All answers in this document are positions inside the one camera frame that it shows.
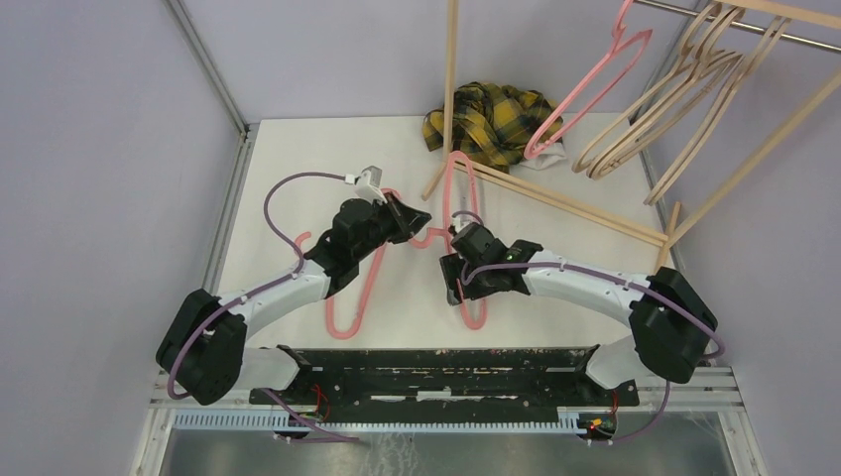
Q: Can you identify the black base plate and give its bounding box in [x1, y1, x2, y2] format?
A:
[278, 347, 640, 423]

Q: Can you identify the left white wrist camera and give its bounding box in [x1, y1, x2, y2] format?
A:
[343, 166, 387, 204]

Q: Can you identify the metal rack rod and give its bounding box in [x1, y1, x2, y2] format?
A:
[634, 0, 841, 54]

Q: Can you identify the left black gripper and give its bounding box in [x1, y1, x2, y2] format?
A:
[354, 190, 431, 262]

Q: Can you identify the white cloth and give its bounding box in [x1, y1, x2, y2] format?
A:
[520, 142, 567, 171]

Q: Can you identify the wooden clothes rack frame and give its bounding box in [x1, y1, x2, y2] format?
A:
[420, 0, 841, 272]

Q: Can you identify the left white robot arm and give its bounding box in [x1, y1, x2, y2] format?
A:
[155, 192, 432, 406]

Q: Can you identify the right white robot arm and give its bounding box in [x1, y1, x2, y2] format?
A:
[439, 222, 724, 405]

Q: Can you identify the yellow plaid shirt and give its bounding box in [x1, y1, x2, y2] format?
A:
[452, 81, 555, 172]

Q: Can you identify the white slotted cable duct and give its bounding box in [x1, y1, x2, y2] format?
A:
[173, 408, 585, 435]

